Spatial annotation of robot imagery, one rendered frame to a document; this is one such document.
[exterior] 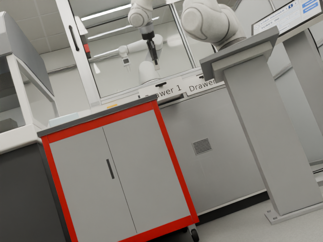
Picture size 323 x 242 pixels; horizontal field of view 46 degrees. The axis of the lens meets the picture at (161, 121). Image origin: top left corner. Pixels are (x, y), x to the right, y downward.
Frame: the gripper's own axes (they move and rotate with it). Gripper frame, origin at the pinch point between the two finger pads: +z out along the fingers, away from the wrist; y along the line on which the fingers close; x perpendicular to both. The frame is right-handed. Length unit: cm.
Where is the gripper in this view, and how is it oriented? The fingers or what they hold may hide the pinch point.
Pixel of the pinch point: (155, 64)
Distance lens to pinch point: 231.1
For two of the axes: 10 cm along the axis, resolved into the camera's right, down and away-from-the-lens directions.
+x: -9.4, 3.3, -1.3
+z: 2.5, 8.7, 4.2
